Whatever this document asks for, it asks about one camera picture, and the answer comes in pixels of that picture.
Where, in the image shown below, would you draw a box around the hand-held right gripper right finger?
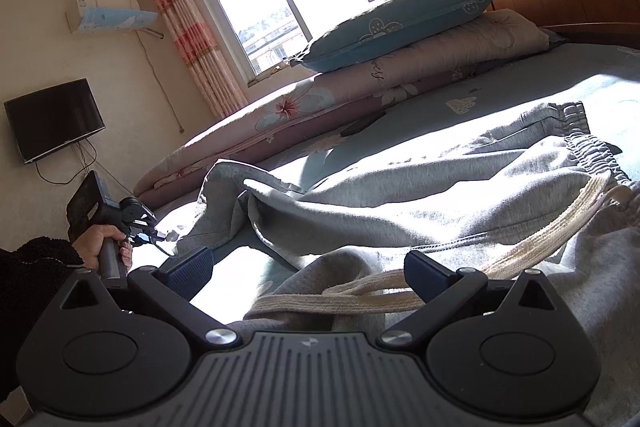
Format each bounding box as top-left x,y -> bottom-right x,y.
378,250 -> 560,351

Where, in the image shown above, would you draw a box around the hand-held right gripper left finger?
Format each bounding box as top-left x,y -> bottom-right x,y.
60,247 -> 244,351

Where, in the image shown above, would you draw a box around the grey sweatpants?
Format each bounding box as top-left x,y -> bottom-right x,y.
177,102 -> 640,427

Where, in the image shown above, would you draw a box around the person's left forearm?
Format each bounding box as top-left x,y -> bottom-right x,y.
0,236 -> 86,403

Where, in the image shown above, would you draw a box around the person's left hand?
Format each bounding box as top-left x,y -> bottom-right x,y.
71,224 -> 134,276

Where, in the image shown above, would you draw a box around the white air conditioner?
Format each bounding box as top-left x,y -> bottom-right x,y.
65,0 -> 163,36

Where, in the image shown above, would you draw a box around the taupe floral pillow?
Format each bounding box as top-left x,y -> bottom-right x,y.
320,9 -> 551,108

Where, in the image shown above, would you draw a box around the blue printed pillow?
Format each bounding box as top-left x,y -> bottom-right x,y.
290,0 -> 508,75

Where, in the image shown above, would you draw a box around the blue printed bed sheet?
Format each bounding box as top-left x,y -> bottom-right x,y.
150,27 -> 640,323

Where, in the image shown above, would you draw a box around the black television cables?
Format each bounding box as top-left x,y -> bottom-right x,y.
34,139 -> 132,195

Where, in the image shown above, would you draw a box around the black wall television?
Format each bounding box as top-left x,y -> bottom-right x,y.
4,78 -> 106,165

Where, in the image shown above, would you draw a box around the thin hanging wall cord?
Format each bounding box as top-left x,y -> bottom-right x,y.
134,32 -> 184,132

